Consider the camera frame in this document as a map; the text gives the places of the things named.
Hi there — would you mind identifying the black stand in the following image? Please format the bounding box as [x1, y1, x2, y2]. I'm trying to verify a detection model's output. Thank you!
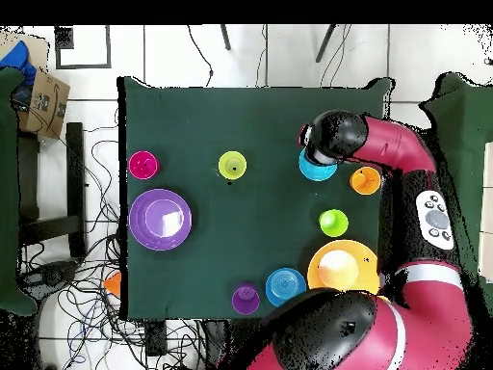
[16, 121, 88, 259]

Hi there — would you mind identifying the purple cup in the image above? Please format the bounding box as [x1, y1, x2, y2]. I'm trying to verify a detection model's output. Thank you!
[231, 282, 261, 316]

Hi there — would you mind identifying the orange cup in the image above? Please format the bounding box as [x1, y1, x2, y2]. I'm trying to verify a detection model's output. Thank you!
[349, 166, 382, 197]

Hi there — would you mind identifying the orange bowl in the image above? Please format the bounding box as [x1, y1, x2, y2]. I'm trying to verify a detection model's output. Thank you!
[102, 269, 122, 299]

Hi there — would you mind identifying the green cloth covered table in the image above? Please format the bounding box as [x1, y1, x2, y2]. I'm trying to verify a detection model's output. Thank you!
[0, 66, 39, 317]
[417, 71, 493, 325]

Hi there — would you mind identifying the green cup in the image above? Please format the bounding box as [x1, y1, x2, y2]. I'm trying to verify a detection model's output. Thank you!
[318, 208, 350, 238]

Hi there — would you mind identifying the printed cardboard box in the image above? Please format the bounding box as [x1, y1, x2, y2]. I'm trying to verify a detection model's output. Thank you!
[16, 68, 71, 141]

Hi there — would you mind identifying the purple bowl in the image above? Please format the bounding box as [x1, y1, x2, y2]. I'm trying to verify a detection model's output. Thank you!
[128, 188, 193, 252]

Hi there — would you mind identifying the black floor frame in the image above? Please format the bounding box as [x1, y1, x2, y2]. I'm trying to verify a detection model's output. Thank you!
[54, 24, 113, 70]

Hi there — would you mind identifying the dark green tablecloth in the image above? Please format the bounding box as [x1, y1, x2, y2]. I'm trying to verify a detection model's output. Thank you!
[117, 75, 396, 321]

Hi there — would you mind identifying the grey floor device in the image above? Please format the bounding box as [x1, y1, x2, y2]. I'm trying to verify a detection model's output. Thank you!
[18, 261, 78, 298]

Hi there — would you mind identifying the pink cup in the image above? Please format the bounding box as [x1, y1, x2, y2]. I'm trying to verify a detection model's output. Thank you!
[128, 150, 160, 181]

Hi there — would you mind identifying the large yellow bowl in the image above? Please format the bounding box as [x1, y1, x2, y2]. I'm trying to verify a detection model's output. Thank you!
[306, 239, 382, 297]

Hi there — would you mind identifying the blue bowl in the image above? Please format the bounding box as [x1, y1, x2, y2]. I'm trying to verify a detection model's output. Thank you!
[265, 267, 307, 308]

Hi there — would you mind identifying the white box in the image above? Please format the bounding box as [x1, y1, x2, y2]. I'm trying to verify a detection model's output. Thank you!
[477, 140, 493, 284]

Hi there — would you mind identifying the thin black cable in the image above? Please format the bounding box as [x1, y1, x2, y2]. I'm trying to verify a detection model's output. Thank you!
[187, 24, 215, 88]

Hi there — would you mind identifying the yellow-green cup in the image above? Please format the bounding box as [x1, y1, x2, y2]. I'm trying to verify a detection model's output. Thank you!
[218, 150, 247, 181]

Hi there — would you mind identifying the blue cloth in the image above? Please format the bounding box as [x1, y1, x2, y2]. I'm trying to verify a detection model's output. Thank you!
[0, 40, 38, 88]

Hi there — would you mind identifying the tangle of black cables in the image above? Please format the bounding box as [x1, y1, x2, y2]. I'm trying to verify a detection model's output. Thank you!
[57, 126, 224, 370]

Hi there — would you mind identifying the cyan bowl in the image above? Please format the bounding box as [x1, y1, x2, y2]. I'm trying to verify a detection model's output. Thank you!
[298, 147, 339, 182]

